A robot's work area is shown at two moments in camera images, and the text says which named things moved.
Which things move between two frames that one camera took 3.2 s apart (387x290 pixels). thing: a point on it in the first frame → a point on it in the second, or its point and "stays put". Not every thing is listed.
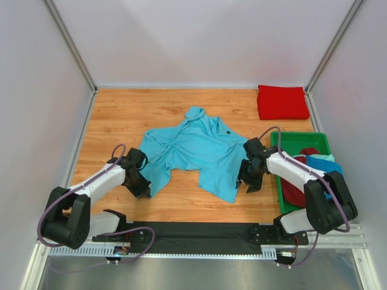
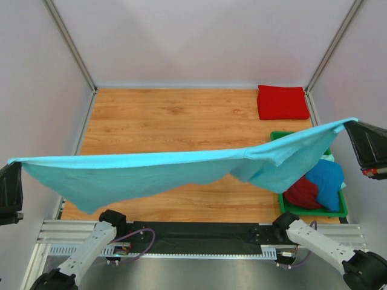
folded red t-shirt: x=282 y=103 stays put
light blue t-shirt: x=199 y=142 → x=276 y=164
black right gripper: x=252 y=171 → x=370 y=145
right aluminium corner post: x=335 y=41 stays put
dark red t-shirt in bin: x=294 y=195 stays put
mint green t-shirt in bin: x=329 y=157 stays put
